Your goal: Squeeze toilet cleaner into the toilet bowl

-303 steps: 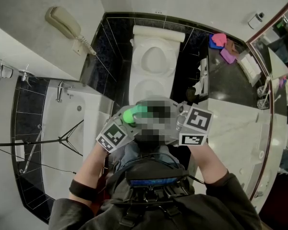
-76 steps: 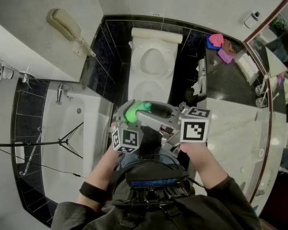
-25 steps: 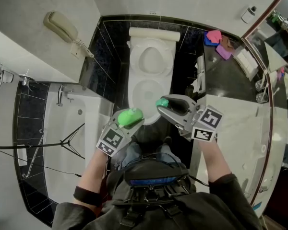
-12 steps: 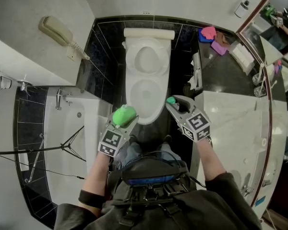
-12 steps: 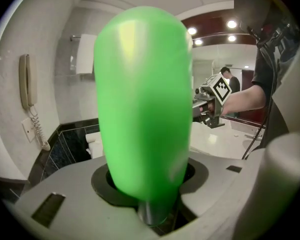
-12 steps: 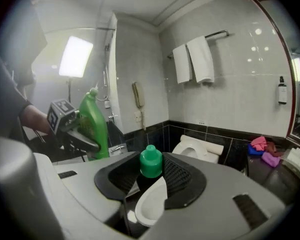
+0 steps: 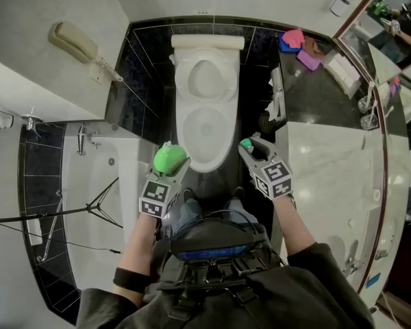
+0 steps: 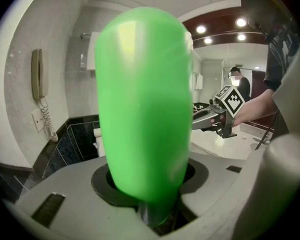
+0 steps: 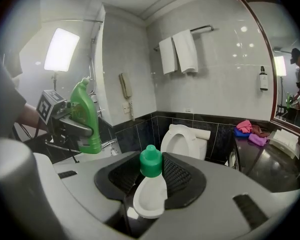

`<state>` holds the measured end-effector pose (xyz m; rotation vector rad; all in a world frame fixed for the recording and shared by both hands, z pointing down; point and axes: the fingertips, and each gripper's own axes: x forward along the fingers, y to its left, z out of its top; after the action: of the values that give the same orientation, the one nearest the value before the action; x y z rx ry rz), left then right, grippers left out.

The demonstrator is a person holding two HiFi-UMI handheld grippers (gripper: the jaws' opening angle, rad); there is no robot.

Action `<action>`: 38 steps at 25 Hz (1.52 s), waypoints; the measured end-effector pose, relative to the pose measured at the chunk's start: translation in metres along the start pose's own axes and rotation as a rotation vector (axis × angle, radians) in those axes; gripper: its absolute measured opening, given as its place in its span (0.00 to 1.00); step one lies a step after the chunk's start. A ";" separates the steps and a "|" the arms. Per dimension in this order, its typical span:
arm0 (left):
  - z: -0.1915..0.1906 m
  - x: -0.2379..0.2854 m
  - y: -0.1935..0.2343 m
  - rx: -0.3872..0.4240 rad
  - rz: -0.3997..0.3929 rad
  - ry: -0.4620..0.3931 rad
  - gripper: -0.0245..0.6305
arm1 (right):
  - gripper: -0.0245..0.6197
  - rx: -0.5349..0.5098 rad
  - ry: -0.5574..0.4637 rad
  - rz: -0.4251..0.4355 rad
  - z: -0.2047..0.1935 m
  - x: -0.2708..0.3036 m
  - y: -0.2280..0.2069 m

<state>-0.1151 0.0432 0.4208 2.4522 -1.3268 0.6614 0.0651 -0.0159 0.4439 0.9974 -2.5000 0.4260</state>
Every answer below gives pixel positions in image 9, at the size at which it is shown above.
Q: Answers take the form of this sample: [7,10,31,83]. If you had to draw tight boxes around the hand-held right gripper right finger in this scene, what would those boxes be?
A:
[149,151,300,239]

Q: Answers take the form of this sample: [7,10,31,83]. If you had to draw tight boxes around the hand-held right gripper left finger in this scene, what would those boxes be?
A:
[32,150,142,238]

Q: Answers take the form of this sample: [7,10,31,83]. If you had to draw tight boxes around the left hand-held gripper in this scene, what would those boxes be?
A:
[36,89,95,153]

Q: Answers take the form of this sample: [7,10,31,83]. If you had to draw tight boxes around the green cleaner bottle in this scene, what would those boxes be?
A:
[69,76,103,155]

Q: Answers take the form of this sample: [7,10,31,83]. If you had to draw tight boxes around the green bottle cap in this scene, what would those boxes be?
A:
[139,144,164,179]

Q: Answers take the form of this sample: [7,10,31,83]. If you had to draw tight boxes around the person's left forearm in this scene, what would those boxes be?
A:
[14,103,45,133]

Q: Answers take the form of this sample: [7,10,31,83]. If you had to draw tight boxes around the white toilet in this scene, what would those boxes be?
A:
[132,123,209,220]

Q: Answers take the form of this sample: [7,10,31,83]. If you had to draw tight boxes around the white rolled towel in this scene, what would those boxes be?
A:
[194,129,212,141]

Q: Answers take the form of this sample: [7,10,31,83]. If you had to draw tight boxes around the blue cloth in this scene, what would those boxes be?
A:
[233,128,251,138]

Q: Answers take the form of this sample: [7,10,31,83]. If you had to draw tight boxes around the purple cloth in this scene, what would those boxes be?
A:
[248,133,268,146]

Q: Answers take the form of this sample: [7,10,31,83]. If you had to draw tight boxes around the pink cloth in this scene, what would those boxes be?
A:
[236,120,253,135]

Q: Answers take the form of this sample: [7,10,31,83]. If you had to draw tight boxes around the person's black top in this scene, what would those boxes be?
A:
[0,56,29,140]

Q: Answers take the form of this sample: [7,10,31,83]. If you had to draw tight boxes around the clear acrylic tray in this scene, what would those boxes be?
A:
[268,128,300,160]

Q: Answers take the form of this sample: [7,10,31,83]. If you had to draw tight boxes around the white LED light panel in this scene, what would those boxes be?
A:
[43,27,81,73]

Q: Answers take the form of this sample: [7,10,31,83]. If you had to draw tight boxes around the group of white amenity boxes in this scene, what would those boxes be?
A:
[271,129,300,151]

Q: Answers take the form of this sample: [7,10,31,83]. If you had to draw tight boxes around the white hanging towel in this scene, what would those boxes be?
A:
[171,29,199,75]
[158,36,179,76]

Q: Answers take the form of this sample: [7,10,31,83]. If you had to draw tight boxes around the wood-framed mirror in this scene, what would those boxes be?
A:
[241,0,300,140]

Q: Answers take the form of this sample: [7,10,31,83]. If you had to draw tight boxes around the chrome shower hose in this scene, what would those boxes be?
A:
[88,56,97,98]

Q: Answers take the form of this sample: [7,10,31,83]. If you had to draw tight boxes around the beige wall telephone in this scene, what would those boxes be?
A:
[118,72,136,122]

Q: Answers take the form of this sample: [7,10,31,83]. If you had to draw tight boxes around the wall soap dispenser bottle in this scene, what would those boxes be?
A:
[259,65,269,92]

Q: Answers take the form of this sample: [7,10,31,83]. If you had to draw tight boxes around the chrome towel rail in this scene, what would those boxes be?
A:
[153,24,214,52]

